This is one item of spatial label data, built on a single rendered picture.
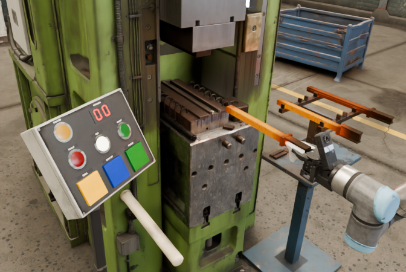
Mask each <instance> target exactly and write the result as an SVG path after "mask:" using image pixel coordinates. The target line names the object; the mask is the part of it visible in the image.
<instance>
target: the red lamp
mask: <svg viewBox="0 0 406 272"><path fill-rule="evenodd" d="M84 161H85V158H84V156H83V154H82V153H81V152H79V151H75V152H73V153H72V154H71V162H72V164H73V165H74V166H76V167H80V166H82V165H83V163H84Z"/></svg>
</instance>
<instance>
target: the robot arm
mask: <svg viewBox="0 0 406 272"><path fill-rule="evenodd" d="M314 138H315V142H316V145H314V144H310V143H306V142H304V141H302V142H304V143H305V144H307V145H309V146H311V149H310V150H309V152H306V153H305V151H304V150H303V149H301V148H299V147H298V146H296V145H294V144H292V143H290V142H288V141H286V142H285V144H286V147H287V148H288V149H289V159H290V161H291V162H293V163H294V162H295V161H296V160H299V161H304V163H303V167H302V169H301V171H300V175H301V176H302V177H303V178H305V179H307V178H306V177H305V176H303V174H305V175H309V176H310V178H309V179H307V180H308V181H310V182H311V183H314V182H317V183H318V184H320V185H322V186H323V187H325V188H326V189H328V190H330V191H331V192H332V191H334V192H335V193H337V194H339V195H340V196H342V197H343V198H345V199H346V200H348V201H349V202H351V203H352V204H353V207H352V211H351V214H350V217H349V221H348V224H347V227H346V229H345V231H344V232H345V234H344V239H345V241H346V243H347V244H348V245H349V246H350V247H351V248H353V249H354V250H356V251H359V252H362V253H371V252H373V251H374V250H375V248H376V247H377V243H378V241H379V239H380V237H381V236H382V235H383V234H384V233H385V232H386V231H387V230H388V229H389V228H390V226H391V225H392V224H393V223H394V222H396V221H398V220H401V219H404V218H406V182H405V183H403V184H401V185H399V186H397V187H395V188H392V189H391V188H389V187H388V186H385V185H383V184H381V183H379V182H377V181H376V180H374V179H373V178H371V177H369V176H367V175H365V174H364V173H362V172H360V171H358V170H357V169H355V168H353V167H352V166H350V165H345V166H343V165H342V164H338V160H337V156H336V153H335V149H334V146H333V143H332V139H331V136H330V132H328V131H326V132H320V133H319V134H316V135H315V136H314ZM314 178H315V179H314Z"/></svg>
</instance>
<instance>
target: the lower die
mask: <svg viewBox="0 0 406 272"><path fill-rule="evenodd" d="M169 80H171V81H172V82H174V83H176V84H177V85H179V86H181V87H182V88H184V89H186V90H187V91H189V92H190V93H192V94H194V95H195V96H197V97H199V98H200V99H202V100H203V101H205V102H207V103H208V104H210V105H211V106H213V107H215V108H216V109H218V110H219V111H218V113H217V114H213V115H212V111H210V110H209V109H207V108H206V107H204V106H202V105H201V104H199V103H198V102H196V101H194V100H193V99H191V98H190V97H188V96H187V95H185V94H183V93H182V92H180V91H178V90H177V89H176V88H174V87H172V86H171V85H169V84H168V83H166V81H169ZM161 93H165V94H166V96H169V97H170V98H171V100H175V101H176V104H178V103H179V104H181V105H182V108H187V110H188V113H186V109H183V110H182V111H181V123H182V126H183V127H185V128H186V129H188V130H189V131H190V132H191V133H193V134H194V135H195V134H198V133H201V132H205V131H208V130H211V129H214V128H218V127H220V126H223V125H224V124H225V123H226V124H228V116H229V113H228V112H226V106H224V105H223V106H222V104H220V103H219V102H215V100H214V99H212V98H210V97H209V96H207V95H204V93H202V92H200V91H199V92H198V90H197V89H195V88H194V89H193V87H192V86H190V85H189V86H188V84H187V83H185V82H183V81H182V80H180V79H174V80H172V79H167V80H161ZM164 98H165V95H164V94H162V95H161V102H160V107H161V110H162V111H163V110H164ZM169 102H170V99H169V98H166V99H165V111H166V114H169ZM174 107H175V102H171V103H170V116H171V118H174ZM180 110H181V107H180V105H178V106H177V107H176V121H177V122H178V123H179V112H180ZM206 128H208V129H207V130H206Z"/></svg>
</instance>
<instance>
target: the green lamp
mask: <svg viewBox="0 0 406 272"><path fill-rule="evenodd" d="M119 132H120V134H121V136H123V137H128V136H129V134H130V129H129V127H128V125H126V124H122V125H120V127H119Z"/></svg>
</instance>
